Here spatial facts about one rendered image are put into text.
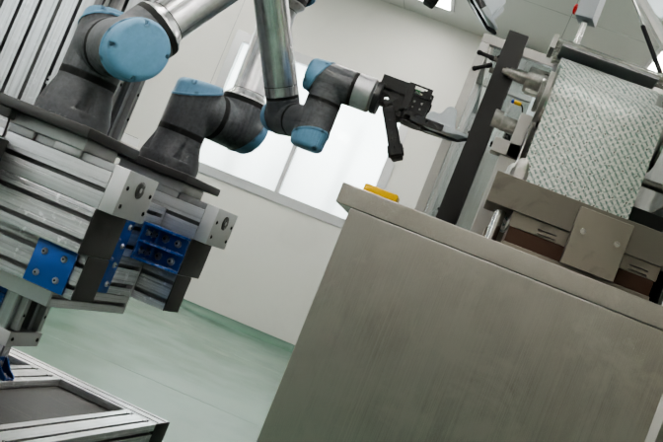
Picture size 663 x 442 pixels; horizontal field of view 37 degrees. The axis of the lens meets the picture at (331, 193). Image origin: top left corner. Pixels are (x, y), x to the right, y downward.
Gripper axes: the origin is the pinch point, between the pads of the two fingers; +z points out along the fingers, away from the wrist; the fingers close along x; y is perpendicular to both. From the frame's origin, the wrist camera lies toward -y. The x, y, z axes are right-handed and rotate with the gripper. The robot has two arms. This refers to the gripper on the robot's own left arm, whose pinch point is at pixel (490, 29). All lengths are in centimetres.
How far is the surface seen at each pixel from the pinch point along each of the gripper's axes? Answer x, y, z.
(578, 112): -8.5, 5.5, 26.4
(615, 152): -8.5, 7.8, 37.1
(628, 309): -34, -10, 64
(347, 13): 548, 8, -186
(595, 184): -8.5, 1.2, 40.8
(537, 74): 19.8, 7.7, 10.8
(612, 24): 414, 142, -56
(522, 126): -1.2, -4.8, 22.5
